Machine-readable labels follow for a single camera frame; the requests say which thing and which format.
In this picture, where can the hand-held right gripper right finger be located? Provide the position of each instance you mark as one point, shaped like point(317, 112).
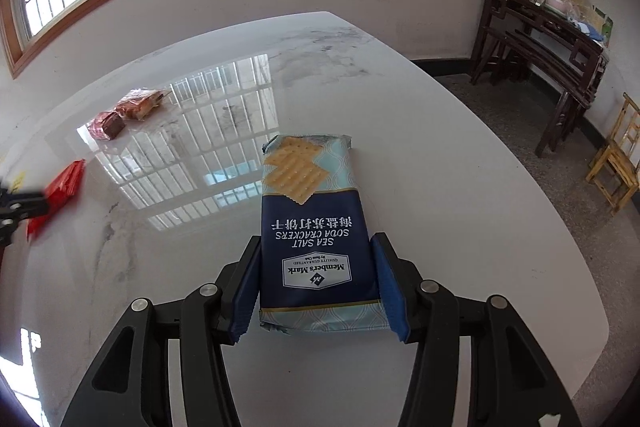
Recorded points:
point(390, 292)

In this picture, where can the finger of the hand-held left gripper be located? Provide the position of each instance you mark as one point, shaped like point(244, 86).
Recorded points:
point(10, 227)
point(25, 201)

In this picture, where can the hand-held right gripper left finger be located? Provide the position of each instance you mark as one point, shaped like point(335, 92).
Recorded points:
point(242, 304)

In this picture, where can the red snack packet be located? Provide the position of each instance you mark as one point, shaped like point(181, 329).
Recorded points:
point(65, 184)

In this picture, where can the blue cracker packet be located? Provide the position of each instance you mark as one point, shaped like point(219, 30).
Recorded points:
point(315, 217)

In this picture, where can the red-brown snack packet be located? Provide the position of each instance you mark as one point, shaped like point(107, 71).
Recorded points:
point(107, 125)

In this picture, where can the clear orange snack packet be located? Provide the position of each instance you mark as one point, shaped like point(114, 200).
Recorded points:
point(140, 103)

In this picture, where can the bamboo chair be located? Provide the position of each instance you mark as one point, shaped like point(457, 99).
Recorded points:
point(617, 157)

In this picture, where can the dark wooden bench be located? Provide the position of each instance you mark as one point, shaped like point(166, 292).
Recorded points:
point(550, 57)

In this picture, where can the dark wooden console table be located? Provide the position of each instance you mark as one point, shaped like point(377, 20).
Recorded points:
point(530, 12)

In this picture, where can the blue cloth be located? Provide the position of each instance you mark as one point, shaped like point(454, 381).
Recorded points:
point(590, 31)

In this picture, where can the pink round box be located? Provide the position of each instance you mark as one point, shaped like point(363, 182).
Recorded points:
point(556, 3)

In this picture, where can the green box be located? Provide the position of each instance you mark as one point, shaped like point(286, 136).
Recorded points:
point(604, 24)

